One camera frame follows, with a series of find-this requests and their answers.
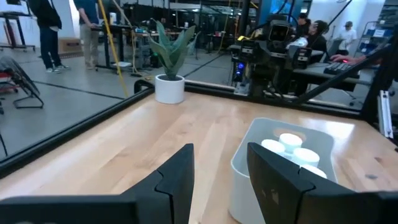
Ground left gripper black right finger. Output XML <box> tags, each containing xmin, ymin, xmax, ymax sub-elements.
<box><xmin>247</xmin><ymin>142</ymin><xmax>398</xmax><ymax>224</ymax></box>

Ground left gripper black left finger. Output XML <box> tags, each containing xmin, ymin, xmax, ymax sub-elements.
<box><xmin>0</xmin><ymin>142</ymin><xmax>195</xmax><ymax>224</ymax></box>

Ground light grey plastic basket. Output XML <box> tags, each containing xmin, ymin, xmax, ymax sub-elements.
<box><xmin>228</xmin><ymin>117</ymin><xmax>339</xmax><ymax>224</ymax></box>

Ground black box with blue lights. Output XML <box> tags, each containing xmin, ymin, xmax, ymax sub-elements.
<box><xmin>231</xmin><ymin>58</ymin><xmax>247</xmax><ymax>83</ymax></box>

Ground person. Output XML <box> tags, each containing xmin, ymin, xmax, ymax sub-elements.
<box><xmin>73</xmin><ymin>0</ymin><xmax>102</xmax><ymax>70</ymax></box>
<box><xmin>297</xmin><ymin>12</ymin><xmax>309</xmax><ymax>38</ymax></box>
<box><xmin>337</xmin><ymin>21</ymin><xmax>359</xmax><ymax>52</ymax></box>
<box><xmin>27</xmin><ymin>0</ymin><xmax>72</xmax><ymax>74</ymax></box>
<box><xmin>306</xmin><ymin>20</ymin><xmax>330</xmax><ymax>63</ymax></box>

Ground grey desk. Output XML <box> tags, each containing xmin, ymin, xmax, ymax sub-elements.
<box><xmin>292</xmin><ymin>62</ymin><xmax>374</xmax><ymax>93</ymax></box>

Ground green snake plant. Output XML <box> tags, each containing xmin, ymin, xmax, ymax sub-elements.
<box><xmin>148</xmin><ymin>20</ymin><xmax>200</xmax><ymax>81</ymax></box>

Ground black keyboard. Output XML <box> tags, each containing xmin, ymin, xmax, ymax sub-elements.
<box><xmin>323</xmin><ymin>62</ymin><xmax>360</xmax><ymax>76</ymax></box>

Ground white round plant pot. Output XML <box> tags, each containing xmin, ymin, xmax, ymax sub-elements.
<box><xmin>154</xmin><ymin>73</ymin><xmax>186</xmax><ymax>105</ymax></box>

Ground rack with blue bins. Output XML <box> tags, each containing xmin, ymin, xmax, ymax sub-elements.
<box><xmin>354</xmin><ymin>20</ymin><xmax>389</xmax><ymax>58</ymax></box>

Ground long yellow pole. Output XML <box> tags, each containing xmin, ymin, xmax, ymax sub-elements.
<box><xmin>98</xmin><ymin>0</ymin><xmax>129</xmax><ymax>98</ymax></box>

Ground black standing desk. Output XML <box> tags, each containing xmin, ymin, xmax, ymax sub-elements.
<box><xmin>91</xmin><ymin>24</ymin><xmax>135</xmax><ymax>72</ymax></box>

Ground brown cardboard box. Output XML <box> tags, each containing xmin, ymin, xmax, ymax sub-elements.
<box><xmin>58</xmin><ymin>37</ymin><xmax>83</xmax><ymax>56</ymax></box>

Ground black mesh stand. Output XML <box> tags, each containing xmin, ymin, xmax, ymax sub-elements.
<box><xmin>0</xmin><ymin>55</ymin><xmax>45</xmax><ymax>110</ymax></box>

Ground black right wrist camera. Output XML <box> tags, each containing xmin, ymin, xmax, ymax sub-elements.
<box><xmin>267</xmin><ymin>19</ymin><xmax>292</xmax><ymax>44</ymax></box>

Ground black metal table frame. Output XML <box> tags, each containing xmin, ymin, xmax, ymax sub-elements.
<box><xmin>0</xmin><ymin>24</ymin><xmax>398</xmax><ymax>180</ymax></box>

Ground white aluminium bracket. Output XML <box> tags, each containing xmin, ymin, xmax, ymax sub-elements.
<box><xmin>377</xmin><ymin>90</ymin><xmax>394</xmax><ymax>139</ymax></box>

